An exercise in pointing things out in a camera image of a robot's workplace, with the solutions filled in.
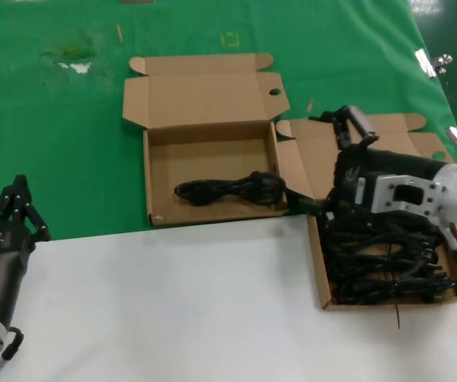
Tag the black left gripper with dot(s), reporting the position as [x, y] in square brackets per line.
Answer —
[1, 258]

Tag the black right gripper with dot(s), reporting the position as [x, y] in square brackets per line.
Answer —
[391, 163]

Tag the open cardboard mailer box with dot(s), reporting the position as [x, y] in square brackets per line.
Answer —
[212, 151]
[312, 159]

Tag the green table cloth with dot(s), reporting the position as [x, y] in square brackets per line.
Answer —
[53, 139]

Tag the yellow square tape marking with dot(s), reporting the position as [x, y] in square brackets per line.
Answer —
[235, 39]

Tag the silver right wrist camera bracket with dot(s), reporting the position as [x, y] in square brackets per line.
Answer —
[380, 187]

